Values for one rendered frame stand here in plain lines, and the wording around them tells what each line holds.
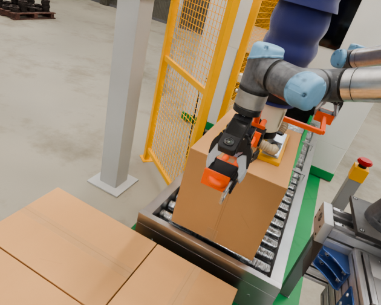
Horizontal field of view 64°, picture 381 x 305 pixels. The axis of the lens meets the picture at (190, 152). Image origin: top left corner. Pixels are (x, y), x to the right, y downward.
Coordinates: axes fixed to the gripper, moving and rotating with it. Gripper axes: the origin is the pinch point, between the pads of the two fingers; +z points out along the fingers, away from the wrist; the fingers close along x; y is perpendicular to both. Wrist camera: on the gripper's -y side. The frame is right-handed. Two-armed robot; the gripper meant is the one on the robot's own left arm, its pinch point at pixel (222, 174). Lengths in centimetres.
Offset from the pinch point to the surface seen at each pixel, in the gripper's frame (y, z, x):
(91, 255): 0, 61, 40
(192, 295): 7, 61, -3
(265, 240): 56, 61, -24
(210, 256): 26, 57, -3
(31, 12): 451, 101, 566
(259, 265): 38, 61, -24
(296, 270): 80, 91, -50
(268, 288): 25, 58, -30
